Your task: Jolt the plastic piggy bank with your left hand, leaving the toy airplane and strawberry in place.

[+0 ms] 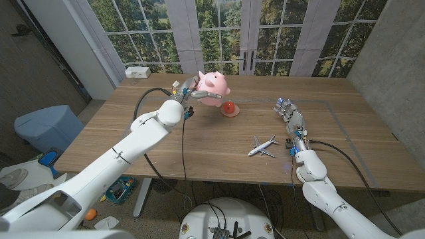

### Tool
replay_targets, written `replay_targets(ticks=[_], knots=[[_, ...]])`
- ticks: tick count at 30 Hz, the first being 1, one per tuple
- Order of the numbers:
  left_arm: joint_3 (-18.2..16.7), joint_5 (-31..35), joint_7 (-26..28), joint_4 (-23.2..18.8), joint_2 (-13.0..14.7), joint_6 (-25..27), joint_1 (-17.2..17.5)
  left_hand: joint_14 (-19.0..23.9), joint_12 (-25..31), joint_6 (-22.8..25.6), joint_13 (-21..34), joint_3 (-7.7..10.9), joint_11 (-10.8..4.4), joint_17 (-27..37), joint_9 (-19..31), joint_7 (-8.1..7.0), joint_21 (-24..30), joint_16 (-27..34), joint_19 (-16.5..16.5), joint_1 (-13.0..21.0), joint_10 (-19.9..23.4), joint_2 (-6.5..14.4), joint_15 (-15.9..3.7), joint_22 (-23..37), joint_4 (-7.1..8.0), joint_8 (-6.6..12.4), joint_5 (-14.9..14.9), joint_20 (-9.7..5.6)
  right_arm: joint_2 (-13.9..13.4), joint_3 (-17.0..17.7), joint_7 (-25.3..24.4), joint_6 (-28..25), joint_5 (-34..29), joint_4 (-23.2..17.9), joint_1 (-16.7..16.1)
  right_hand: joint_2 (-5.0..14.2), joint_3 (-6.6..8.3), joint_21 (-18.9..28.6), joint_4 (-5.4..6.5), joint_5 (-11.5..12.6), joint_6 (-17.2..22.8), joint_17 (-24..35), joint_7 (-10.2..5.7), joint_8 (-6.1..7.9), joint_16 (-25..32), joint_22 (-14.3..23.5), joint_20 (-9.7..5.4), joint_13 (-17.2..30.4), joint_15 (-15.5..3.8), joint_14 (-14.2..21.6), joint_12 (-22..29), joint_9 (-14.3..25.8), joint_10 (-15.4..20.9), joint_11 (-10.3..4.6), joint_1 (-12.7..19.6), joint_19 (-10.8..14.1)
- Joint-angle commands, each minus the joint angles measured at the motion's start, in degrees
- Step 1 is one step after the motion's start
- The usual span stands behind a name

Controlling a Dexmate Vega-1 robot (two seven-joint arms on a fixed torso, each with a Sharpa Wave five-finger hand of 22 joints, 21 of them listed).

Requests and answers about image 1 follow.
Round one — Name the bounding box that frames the crumpled white tissue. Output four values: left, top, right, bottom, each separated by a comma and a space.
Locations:
94, 216, 120, 231

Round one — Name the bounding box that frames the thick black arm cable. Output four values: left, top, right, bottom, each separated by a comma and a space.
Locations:
308, 140, 403, 236
132, 87, 195, 208

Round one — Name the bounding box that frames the printed window backdrop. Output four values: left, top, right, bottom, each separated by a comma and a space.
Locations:
71, 0, 389, 79

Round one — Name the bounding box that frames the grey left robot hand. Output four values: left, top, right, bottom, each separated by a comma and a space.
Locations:
171, 74, 222, 107

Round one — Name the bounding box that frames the blue-grey bin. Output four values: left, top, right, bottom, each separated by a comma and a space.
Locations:
13, 104, 86, 154

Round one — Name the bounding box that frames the pink plastic piggy bank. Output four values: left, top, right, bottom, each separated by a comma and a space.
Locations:
194, 70, 231, 108

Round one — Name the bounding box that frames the teal toolbox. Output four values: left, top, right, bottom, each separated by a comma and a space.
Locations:
104, 175, 137, 204

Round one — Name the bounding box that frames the black floor fan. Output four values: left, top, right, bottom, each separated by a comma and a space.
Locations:
151, 178, 179, 193

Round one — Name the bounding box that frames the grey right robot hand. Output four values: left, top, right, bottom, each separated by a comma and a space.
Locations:
273, 98, 308, 142

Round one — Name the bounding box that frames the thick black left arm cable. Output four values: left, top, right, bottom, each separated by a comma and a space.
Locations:
132, 87, 195, 208

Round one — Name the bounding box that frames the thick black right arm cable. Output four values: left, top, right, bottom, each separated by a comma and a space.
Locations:
308, 140, 403, 236

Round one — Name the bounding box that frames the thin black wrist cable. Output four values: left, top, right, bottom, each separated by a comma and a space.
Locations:
180, 118, 187, 182

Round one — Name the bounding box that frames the white toy airplane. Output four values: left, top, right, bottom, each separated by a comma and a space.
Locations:
248, 134, 279, 158

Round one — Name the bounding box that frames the grey and white shoe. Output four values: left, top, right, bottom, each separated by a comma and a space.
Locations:
15, 183, 56, 204
0, 168, 30, 189

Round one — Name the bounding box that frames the white table leg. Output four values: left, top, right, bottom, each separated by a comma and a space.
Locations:
132, 177, 153, 219

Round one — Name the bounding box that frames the blue and black pad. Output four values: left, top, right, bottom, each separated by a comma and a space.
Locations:
37, 148, 64, 168

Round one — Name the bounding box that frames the dark trouser leg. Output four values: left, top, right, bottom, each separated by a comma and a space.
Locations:
0, 182, 21, 210

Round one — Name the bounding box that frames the white power box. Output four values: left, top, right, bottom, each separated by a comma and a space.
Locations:
124, 66, 152, 80

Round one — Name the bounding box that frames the white robot torso base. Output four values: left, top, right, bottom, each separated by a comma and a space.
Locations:
178, 197, 276, 239

